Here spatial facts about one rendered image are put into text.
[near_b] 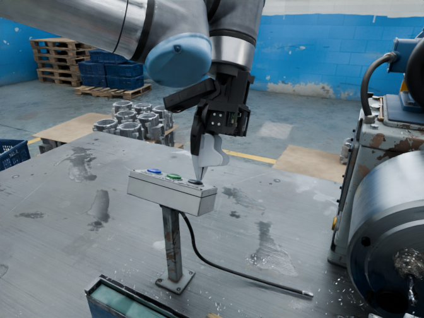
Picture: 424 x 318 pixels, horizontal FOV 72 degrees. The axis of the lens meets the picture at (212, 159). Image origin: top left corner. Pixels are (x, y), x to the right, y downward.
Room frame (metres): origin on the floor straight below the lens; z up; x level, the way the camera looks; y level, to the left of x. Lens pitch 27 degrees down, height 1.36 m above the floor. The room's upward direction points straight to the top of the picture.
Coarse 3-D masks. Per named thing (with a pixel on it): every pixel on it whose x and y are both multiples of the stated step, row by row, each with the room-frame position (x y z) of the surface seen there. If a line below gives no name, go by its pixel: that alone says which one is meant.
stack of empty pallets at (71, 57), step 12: (36, 48) 6.52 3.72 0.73; (48, 48) 6.39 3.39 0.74; (60, 48) 6.21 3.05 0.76; (72, 48) 6.06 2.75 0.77; (84, 48) 6.36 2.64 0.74; (96, 48) 6.64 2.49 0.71; (36, 60) 6.58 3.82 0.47; (48, 60) 6.80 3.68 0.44; (60, 60) 6.71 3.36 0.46; (72, 60) 6.08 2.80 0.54; (84, 60) 6.36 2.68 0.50; (60, 72) 6.25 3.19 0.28; (72, 72) 6.10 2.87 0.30; (60, 84) 6.30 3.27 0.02; (72, 84) 6.11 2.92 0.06
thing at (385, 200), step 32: (416, 160) 0.41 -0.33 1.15; (384, 192) 0.37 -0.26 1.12; (416, 192) 0.33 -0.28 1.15; (352, 224) 0.38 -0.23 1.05; (384, 224) 0.32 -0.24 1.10; (416, 224) 0.30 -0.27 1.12; (352, 256) 0.33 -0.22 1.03; (384, 256) 0.31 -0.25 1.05; (416, 256) 0.29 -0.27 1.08; (384, 288) 0.30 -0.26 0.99; (416, 288) 0.29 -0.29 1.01
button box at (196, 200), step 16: (128, 176) 0.51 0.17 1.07; (144, 176) 0.50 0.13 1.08; (160, 176) 0.51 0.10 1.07; (128, 192) 0.50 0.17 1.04; (144, 192) 0.48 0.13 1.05; (160, 192) 0.47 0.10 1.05; (176, 192) 0.46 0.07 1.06; (192, 192) 0.45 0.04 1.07; (208, 192) 0.46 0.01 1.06; (176, 208) 0.44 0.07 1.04; (192, 208) 0.43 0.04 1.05; (208, 208) 0.46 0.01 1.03
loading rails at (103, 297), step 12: (108, 276) 0.38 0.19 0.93; (96, 288) 0.37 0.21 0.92; (108, 288) 0.36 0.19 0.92; (120, 288) 0.36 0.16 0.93; (96, 300) 0.34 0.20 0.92; (108, 300) 0.34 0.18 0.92; (120, 300) 0.34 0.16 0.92; (132, 300) 0.34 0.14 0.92; (144, 300) 0.33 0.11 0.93; (96, 312) 0.35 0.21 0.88; (108, 312) 0.33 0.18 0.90; (120, 312) 0.32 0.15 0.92; (132, 312) 0.32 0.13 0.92; (144, 312) 0.32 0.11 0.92; (156, 312) 0.32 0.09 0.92; (168, 312) 0.31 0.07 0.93
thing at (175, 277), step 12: (168, 216) 0.48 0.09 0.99; (168, 228) 0.48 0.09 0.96; (168, 240) 0.48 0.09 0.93; (192, 240) 0.50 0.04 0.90; (168, 252) 0.48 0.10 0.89; (180, 252) 0.49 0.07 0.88; (168, 264) 0.48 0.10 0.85; (180, 264) 0.49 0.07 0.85; (216, 264) 0.51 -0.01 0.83; (168, 276) 0.48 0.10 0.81; (180, 276) 0.49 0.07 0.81; (192, 276) 0.49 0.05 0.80; (252, 276) 0.48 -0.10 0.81; (168, 288) 0.46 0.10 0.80; (180, 288) 0.46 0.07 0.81; (288, 288) 0.45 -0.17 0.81
